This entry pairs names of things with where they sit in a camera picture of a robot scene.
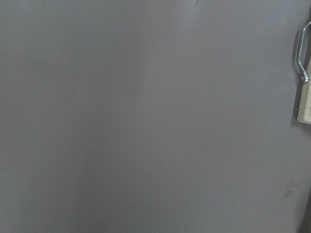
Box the bamboo cutting board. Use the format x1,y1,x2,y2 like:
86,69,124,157
294,20,311,125

